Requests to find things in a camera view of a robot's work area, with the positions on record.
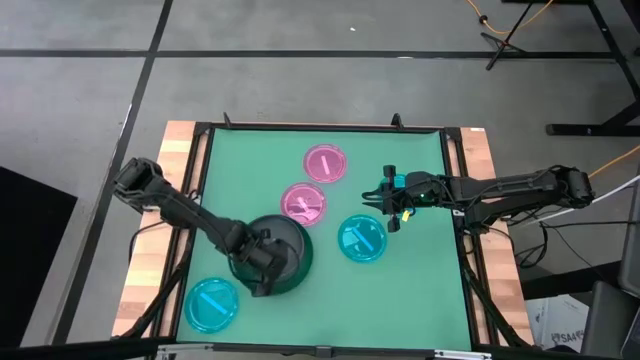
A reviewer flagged pink transparent plastic plate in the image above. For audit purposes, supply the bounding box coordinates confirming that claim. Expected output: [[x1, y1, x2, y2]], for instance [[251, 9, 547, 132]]
[[279, 181, 328, 227], [302, 143, 348, 184]]

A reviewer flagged black table frame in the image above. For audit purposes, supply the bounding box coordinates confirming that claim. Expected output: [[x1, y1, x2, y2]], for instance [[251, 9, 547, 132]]
[[112, 112, 534, 360]]

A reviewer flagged black floor mat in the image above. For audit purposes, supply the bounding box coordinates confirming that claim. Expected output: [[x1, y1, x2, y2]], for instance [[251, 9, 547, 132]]
[[0, 166, 79, 349]]

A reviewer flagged white cardboard box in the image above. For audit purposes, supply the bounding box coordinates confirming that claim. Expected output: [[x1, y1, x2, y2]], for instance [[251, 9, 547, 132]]
[[524, 293, 591, 354]]

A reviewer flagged black desk stand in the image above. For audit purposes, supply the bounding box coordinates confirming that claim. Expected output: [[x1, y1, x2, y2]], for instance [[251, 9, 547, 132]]
[[544, 0, 640, 137]]

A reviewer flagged green table mat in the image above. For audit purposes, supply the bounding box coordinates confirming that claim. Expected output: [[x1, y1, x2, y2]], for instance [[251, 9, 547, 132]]
[[175, 127, 474, 351]]

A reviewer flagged white cable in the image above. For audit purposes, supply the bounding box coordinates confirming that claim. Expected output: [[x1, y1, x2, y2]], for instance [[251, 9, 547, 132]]
[[519, 174, 640, 227]]

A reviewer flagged black tripod stand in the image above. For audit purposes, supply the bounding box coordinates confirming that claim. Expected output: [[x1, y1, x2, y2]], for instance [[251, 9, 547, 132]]
[[479, 0, 536, 71]]

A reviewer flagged orange cable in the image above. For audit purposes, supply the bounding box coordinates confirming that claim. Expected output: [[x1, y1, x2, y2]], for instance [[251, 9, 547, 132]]
[[464, 0, 556, 36]]

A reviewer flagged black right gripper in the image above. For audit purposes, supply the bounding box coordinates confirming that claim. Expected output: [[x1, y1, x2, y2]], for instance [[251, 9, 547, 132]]
[[362, 163, 444, 234]]

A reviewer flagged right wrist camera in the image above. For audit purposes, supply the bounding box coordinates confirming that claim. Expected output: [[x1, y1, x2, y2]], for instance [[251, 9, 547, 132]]
[[405, 172, 437, 207]]

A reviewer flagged dark green round bowl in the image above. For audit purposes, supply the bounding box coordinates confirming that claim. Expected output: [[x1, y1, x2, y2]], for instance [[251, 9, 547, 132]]
[[228, 213, 315, 296]]

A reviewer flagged yellow extension cable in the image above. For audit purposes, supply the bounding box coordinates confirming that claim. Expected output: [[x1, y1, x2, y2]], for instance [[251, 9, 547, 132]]
[[588, 144, 640, 180]]

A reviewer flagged grey chair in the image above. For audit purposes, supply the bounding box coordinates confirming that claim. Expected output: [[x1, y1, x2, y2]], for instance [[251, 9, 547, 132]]
[[579, 174, 640, 360]]

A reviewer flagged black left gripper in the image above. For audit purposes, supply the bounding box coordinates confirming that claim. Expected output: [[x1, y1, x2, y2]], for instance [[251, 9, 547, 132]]
[[230, 227, 300, 297]]

